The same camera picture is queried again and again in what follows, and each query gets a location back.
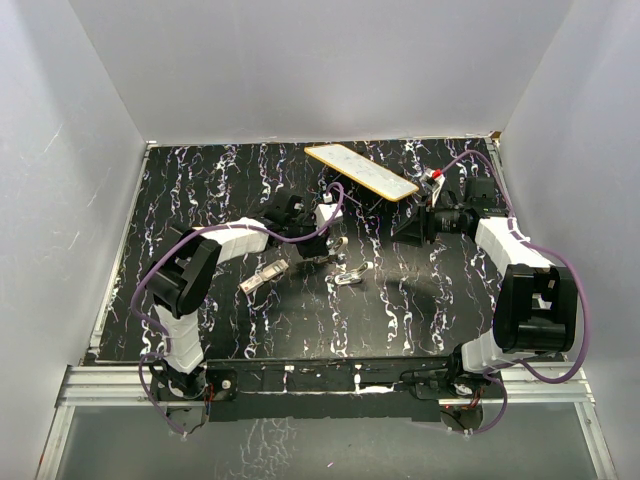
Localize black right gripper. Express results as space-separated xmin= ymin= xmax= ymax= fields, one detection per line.
xmin=390 ymin=193 xmax=468 ymax=247

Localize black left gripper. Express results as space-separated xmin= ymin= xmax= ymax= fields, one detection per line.
xmin=284 ymin=212 xmax=330 ymax=260

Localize white stapler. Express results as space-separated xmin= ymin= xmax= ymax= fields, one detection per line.
xmin=326 ymin=236 xmax=349 ymax=261
xmin=334 ymin=262 xmax=374 ymax=286

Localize white staple box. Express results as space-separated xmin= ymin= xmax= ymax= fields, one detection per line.
xmin=239 ymin=260 xmax=289 ymax=295

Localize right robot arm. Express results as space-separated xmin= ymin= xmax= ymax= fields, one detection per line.
xmin=391 ymin=170 xmax=578 ymax=397

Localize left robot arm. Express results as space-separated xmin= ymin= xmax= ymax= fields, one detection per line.
xmin=145 ymin=193 xmax=342 ymax=399

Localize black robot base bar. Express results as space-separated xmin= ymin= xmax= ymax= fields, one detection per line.
xmin=145 ymin=356 xmax=502 ymax=423

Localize yellow framed whiteboard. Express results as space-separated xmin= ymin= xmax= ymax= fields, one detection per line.
xmin=304 ymin=144 xmax=419 ymax=202

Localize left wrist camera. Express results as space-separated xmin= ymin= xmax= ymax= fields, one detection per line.
xmin=314 ymin=194 xmax=343 ymax=230

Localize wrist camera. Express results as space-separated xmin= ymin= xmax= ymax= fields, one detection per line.
xmin=314 ymin=194 xmax=343 ymax=230
xmin=420 ymin=168 xmax=445 ymax=207

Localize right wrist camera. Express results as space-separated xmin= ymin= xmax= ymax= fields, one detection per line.
xmin=420 ymin=168 xmax=445 ymax=207

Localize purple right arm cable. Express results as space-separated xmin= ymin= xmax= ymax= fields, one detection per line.
xmin=434 ymin=149 xmax=594 ymax=384

